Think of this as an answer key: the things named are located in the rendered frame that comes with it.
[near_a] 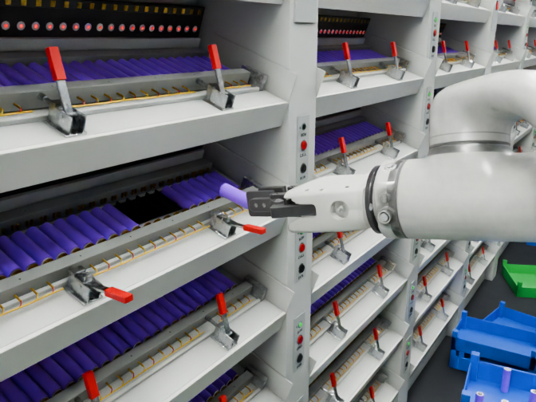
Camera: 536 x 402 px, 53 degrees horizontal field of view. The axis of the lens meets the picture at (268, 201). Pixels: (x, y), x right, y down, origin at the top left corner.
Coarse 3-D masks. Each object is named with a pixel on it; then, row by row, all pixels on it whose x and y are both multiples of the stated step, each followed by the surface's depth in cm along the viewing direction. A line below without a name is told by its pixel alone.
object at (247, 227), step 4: (228, 216) 85; (228, 220) 85; (228, 224) 85; (232, 224) 84; (236, 224) 84; (240, 224) 84; (244, 224) 84; (248, 224) 84; (244, 228) 83; (248, 228) 83; (252, 228) 82; (256, 228) 82; (260, 228) 82; (264, 228) 82; (252, 232) 82; (256, 232) 82; (260, 232) 81; (264, 232) 82
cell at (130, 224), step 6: (108, 204) 80; (108, 210) 79; (114, 210) 79; (114, 216) 78; (120, 216) 78; (126, 216) 79; (120, 222) 78; (126, 222) 78; (132, 222) 78; (132, 228) 77
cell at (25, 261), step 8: (0, 240) 66; (8, 240) 67; (0, 248) 66; (8, 248) 66; (16, 248) 66; (8, 256) 65; (16, 256) 65; (24, 256) 65; (24, 264) 64; (32, 264) 65
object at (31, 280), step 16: (192, 208) 85; (208, 208) 87; (224, 208) 90; (160, 224) 79; (176, 224) 80; (192, 224) 84; (112, 240) 72; (128, 240) 73; (144, 240) 76; (176, 240) 79; (64, 256) 66; (80, 256) 67; (96, 256) 69; (112, 256) 72; (32, 272) 62; (48, 272) 63; (64, 272) 65; (0, 288) 59; (16, 288) 60; (32, 288) 62; (0, 304) 59
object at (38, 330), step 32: (160, 160) 92; (224, 160) 103; (32, 192) 73; (64, 192) 78; (256, 224) 92; (160, 256) 76; (192, 256) 78; (224, 256) 86; (128, 288) 69; (160, 288) 74; (0, 320) 58; (32, 320) 60; (64, 320) 61; (96, 320) 66; (0, 352) 55; (32, 352) 59
